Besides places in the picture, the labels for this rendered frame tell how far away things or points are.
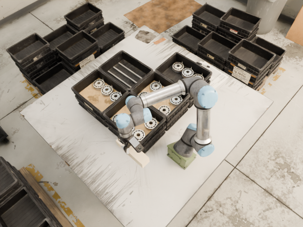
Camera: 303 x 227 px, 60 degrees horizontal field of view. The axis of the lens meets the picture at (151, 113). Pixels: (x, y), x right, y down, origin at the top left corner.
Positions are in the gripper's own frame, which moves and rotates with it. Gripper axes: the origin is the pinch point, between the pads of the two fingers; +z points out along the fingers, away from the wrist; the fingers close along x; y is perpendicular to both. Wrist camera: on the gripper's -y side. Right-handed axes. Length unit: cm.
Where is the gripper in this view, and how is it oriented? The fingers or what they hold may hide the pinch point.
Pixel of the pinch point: (132, 150)
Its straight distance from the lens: 166.5
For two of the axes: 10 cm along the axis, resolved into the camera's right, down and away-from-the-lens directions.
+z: 0.5, 5.5, 8.3
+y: -7.2, -5.6, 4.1
